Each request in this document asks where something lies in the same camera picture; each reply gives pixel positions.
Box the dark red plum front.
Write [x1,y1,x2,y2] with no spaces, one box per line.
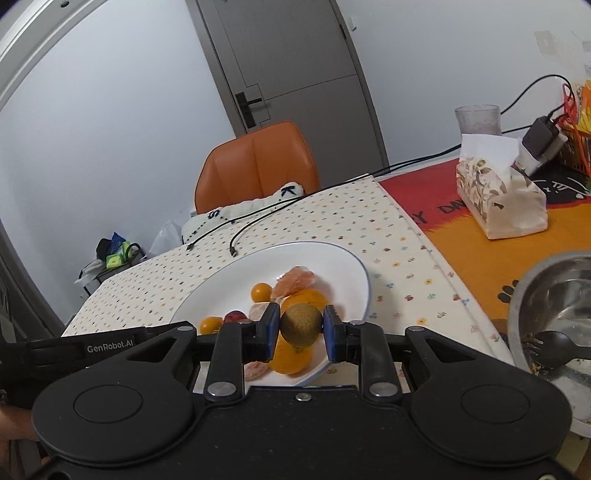
[223,310,247,323]

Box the small orange kumquat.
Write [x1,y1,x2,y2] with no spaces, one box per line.
[250,283,273,303]
[198,316,223,335]

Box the peeled pomelo segment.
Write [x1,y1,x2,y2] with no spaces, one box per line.
[243,301,274,383]
[270,266,317,301]

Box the large orange front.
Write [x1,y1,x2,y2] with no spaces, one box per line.
[269,335,312,375]

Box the large orange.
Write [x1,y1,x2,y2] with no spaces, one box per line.
[269,335,312,375]
[280,288,329,313]

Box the brown longan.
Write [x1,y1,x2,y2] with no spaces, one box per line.
[280,303,322,349]

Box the small orange kumquat back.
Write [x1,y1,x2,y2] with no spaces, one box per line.
[250,283,273,303]

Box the large orange back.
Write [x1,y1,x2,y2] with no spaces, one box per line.
[280,288,329,313]

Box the person's left hand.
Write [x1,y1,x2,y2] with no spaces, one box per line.
[1,405,46,479]

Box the white blue-rimmed plate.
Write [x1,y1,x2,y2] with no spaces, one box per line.
[169,240,373,388]

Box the floral tablecloth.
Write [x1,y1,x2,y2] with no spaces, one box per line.
[66,178,512,362]

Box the white fluffy cushion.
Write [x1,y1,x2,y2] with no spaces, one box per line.
[181,182,304,244]

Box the white plastic bag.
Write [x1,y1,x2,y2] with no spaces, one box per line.
[146,220,190,258]

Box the black metal shelf rack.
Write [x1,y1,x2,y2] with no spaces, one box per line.
[74,242,145,297]

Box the red orange table mat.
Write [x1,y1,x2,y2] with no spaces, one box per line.
[380,158,590,331]

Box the orange leather chair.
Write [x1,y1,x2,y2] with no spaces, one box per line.
[194,121,321,214]

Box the patterned tissue pack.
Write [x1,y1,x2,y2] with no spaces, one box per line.
[456,134,549,240]

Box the stainless steel bowl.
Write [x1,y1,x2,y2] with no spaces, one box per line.
[508,251,590,438]

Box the black power adapter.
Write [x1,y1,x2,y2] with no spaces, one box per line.
[513,116,568,176]

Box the grey door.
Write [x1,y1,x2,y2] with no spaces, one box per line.
[187,0,389,186]

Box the orange patterned snack bag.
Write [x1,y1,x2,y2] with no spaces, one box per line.
[559,79,591,178]

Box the black USB cable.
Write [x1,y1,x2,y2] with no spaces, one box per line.
[185,142,463,257]

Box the black door handle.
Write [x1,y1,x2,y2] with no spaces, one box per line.
[235,92,263,129]

